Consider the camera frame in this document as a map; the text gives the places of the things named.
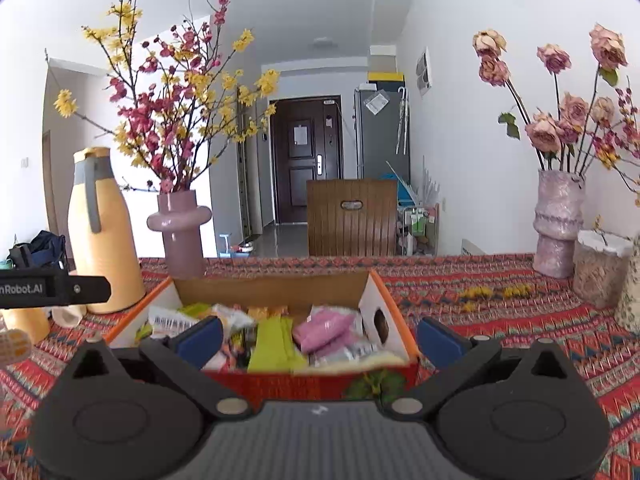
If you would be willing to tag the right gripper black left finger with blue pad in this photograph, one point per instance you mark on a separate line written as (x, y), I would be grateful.
(136, 413)

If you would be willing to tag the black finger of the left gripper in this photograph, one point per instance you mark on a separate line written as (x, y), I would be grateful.
(38, 288)

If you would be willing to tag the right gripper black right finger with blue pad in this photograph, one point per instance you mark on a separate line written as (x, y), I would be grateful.
(497, 413)

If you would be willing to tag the yellow ceramic mug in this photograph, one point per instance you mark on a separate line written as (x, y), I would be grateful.
(32, 321)

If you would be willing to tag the fallen yellow flowers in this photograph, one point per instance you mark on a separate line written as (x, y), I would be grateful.
(475, 295)

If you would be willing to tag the green snack packet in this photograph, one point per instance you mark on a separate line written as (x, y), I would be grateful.
(275, 351)

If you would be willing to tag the pink snack packet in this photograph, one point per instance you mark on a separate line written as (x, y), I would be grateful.
(326, 329)

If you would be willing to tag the orange red cardboard snack box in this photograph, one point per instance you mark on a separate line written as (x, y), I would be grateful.
(380, 365)

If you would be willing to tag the textured pink tall vase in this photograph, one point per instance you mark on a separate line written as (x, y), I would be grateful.
(558, 220)

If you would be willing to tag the storage trolley with bottles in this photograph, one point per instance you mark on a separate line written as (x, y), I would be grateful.
(417, 231)

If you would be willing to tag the red and yellow blossom branches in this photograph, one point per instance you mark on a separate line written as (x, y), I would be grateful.
(178, 98)

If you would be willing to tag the brown wooden chair back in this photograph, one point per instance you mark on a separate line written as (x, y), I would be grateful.
(352, 217)

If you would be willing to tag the dried pink roses bouquet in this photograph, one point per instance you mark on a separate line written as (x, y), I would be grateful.
(578, 132)

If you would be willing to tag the dark brown entrance door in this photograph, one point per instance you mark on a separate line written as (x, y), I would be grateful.
(306, 142)

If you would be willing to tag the grey refrigerator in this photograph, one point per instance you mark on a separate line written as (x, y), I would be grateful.
(382, 130)

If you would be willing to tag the yellow thermos jug grey handle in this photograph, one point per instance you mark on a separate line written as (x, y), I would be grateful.
(101, 239)

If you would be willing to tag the smooth pink ring vase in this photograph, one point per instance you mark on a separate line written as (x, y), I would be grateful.
(179, 220)

